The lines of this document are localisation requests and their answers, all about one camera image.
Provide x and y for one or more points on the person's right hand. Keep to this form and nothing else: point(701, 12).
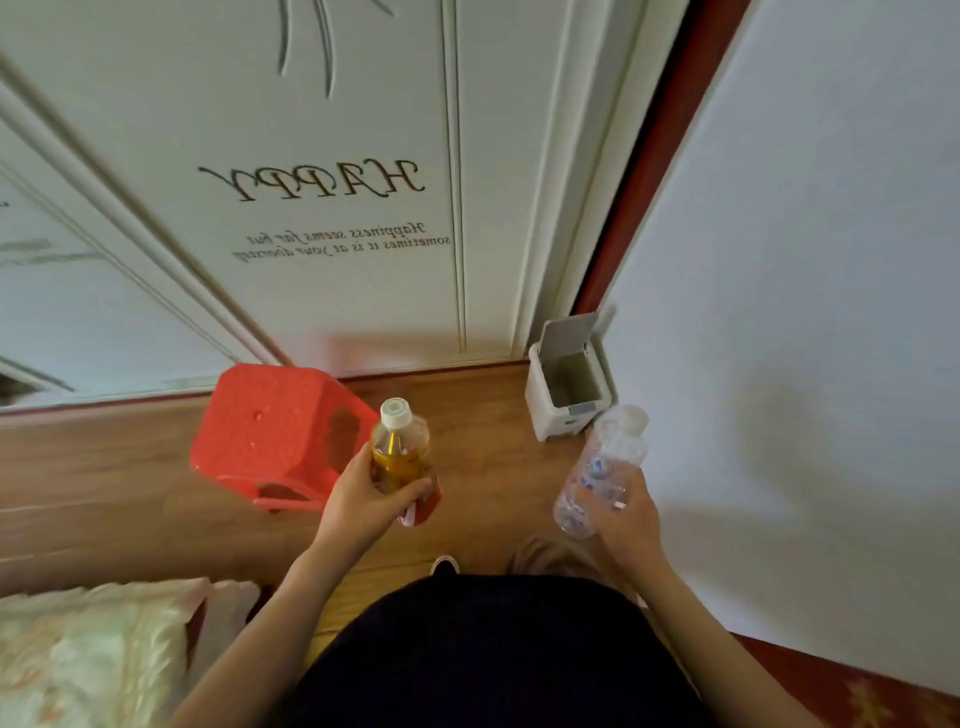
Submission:
point(634, 532)

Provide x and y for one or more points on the person's left hand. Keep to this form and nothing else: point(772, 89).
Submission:
point(360, 510)

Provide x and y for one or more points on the amber tea bottle white cap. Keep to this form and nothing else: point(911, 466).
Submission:
point(397, 457)

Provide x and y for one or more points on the clear bottle white cap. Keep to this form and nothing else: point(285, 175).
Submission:
point(600, 465)

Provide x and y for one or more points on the white lidded trash bin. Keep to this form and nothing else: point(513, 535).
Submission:
point(555, 427)

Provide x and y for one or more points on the person's left forearm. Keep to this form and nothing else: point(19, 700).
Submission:
point(262, 645)

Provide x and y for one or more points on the person's right forearm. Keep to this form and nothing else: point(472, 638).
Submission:
point(712, 652)

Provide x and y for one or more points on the brown trousers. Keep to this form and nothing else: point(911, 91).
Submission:
point(547, 559)

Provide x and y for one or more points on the red plastic stool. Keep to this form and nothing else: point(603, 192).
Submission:
point(262, 420)

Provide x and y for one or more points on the black shirt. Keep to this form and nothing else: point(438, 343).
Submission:
point(487, 660)

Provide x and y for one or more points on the red doormat yellow print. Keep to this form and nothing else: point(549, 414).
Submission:
point(825, 690)

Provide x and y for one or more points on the white wardrobe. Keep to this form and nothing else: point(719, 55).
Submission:
point(337, 112)

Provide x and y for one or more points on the red trim strip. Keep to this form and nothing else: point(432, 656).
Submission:
point(660, 135)

